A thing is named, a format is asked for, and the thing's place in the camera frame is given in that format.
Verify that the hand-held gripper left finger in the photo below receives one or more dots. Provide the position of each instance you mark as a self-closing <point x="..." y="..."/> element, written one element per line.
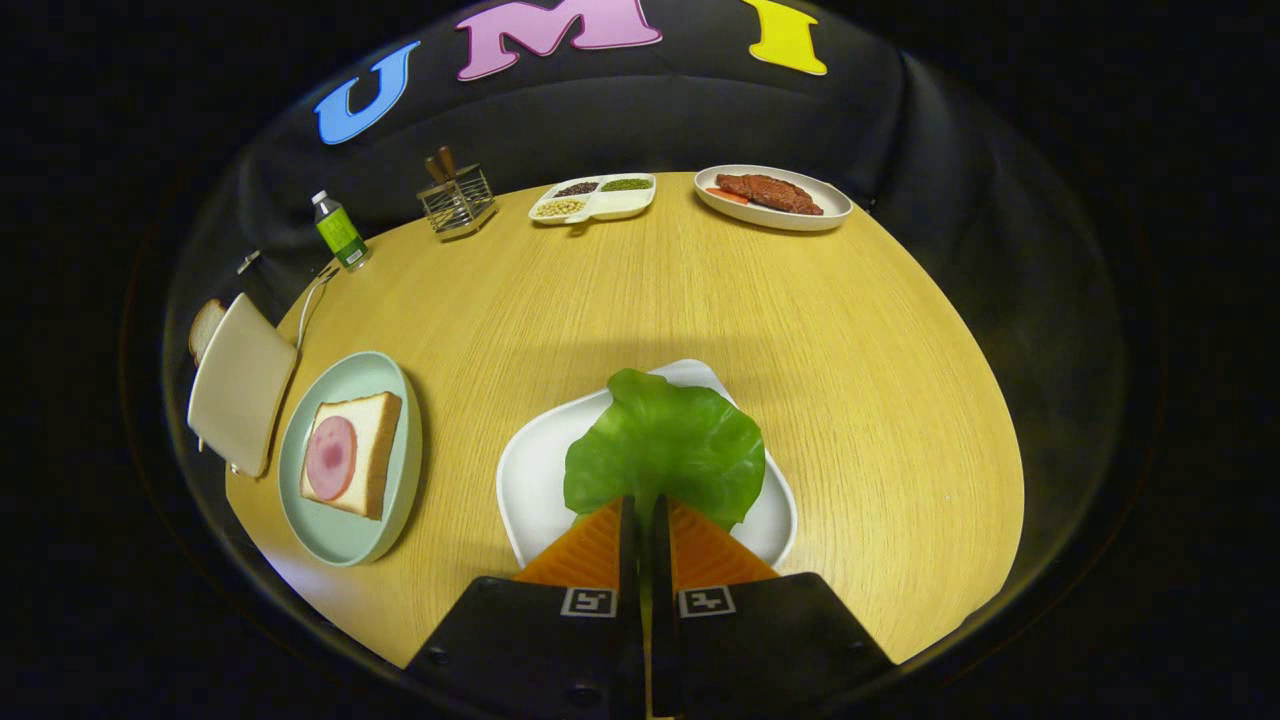
<point x="628" y="560"/>

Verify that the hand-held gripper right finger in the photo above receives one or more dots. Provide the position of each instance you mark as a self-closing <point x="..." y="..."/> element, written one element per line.
<point x="660" y="560"/>

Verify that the green lettuce leaf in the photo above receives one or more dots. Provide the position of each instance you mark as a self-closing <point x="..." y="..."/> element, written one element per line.
<point x="665" y="440"/>

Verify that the plain bread slice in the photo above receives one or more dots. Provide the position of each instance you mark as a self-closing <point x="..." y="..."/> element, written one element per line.
<point x="205" y="328"/>

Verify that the white square plate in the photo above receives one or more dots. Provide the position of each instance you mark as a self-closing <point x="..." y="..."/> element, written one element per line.
<point x="535" y="480"/>

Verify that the bread slice with ham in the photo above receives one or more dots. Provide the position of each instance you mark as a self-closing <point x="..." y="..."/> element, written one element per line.
<point x="378" y="450"/>

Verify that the pale green round plate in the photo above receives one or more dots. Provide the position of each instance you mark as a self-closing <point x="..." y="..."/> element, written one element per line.
<point x="345" y="540"/>

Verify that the pink ham slice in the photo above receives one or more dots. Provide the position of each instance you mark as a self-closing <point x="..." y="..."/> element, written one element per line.
<point x="331" y="458"/>

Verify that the white divided bean dish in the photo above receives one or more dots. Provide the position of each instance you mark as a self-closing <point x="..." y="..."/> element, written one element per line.
<point x="625" y="203"/>

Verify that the red garnish slice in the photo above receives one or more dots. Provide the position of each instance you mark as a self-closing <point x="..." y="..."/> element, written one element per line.
<point x="727" y="195"/>

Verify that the brown steak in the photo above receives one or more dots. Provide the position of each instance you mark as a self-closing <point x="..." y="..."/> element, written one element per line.
<point x="770" y="192"/>

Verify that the white oval steak plate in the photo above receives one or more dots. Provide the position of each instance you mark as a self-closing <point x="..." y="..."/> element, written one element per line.
<point x="830" y="205"/>

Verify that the white toaster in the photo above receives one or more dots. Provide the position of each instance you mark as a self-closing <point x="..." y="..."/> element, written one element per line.
<point x="240" y="390"/>

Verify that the green label plastic bottle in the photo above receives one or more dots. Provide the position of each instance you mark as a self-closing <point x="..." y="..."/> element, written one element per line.
<point x="340" y="232"/>

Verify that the black backdrop cloth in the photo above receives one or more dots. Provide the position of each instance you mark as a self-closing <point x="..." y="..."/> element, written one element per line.
<point x="700" y="110"/>

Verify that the white cloth clip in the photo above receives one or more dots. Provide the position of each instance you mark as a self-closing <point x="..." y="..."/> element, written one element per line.
<point x="248" y="262"/>

